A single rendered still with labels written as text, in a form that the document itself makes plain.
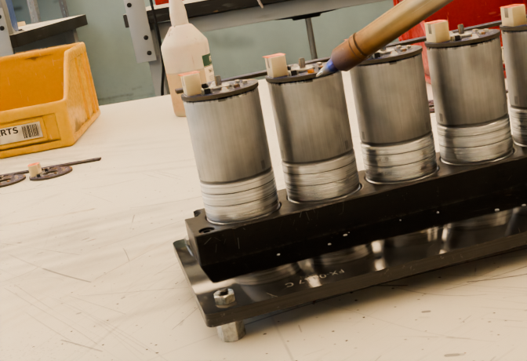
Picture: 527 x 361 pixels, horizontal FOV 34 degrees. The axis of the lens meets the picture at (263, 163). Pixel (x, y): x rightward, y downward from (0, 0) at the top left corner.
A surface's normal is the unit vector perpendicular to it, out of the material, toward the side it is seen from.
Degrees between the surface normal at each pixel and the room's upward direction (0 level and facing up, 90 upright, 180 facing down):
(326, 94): 90
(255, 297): 0
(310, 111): 90
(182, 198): 0
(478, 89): 90
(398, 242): 0
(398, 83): 90
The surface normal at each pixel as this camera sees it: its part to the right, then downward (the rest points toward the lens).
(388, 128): -0.24, 0.27
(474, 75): 0.01, 0.23
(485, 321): -0.18, -0.96
